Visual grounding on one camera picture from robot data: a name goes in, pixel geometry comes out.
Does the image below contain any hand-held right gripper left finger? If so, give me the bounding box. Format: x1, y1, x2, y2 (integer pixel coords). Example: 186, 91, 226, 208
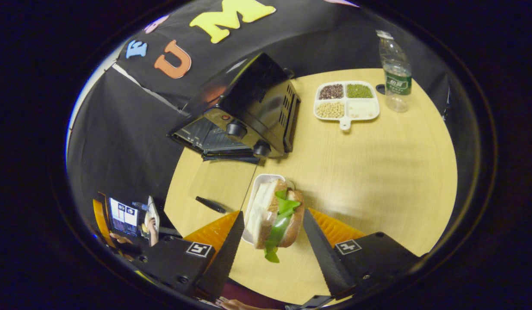
136, 210, 246, 302

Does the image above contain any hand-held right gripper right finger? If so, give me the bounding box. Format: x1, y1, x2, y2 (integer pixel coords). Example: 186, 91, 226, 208
302, 209, 422, 300

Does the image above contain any lettuce sandwich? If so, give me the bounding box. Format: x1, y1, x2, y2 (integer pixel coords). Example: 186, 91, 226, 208
246, 179, 306, 264

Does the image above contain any black electric oven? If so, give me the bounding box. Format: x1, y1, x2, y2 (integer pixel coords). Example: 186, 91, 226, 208
167, 53, 301, 214

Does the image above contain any person's maroon clothing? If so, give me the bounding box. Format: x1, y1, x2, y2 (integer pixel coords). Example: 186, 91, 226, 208
226, 279, 292, 310

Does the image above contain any white rectangular tray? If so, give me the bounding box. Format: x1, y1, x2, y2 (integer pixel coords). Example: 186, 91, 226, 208
242, 174, 292, 246

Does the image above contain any white flat device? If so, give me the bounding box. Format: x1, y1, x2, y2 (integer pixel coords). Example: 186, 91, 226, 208
144, 196, 160, 229

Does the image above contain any screen with white panel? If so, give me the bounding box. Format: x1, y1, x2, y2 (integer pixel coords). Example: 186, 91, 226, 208
107, 197, 140, 237

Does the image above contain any orange curved object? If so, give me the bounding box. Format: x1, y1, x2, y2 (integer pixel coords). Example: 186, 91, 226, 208
93, 198, 115, 249

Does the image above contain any pile of yellow soybeans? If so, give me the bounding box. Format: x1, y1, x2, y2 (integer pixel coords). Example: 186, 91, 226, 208
316, 102, 345, 119

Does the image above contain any white divided tray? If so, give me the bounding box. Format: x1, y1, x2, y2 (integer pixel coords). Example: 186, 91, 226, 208
314, 81, 380, 132

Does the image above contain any pile of red beans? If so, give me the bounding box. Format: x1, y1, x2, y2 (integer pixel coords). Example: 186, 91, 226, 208
320, 84, 344, 100

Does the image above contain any pile of green beans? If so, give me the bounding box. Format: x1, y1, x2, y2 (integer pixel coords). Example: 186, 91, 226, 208
347, 84, 373, 99

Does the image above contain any clear plastic water bottle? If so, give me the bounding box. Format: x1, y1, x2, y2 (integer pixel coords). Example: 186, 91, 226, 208
376, 29, 413, 113

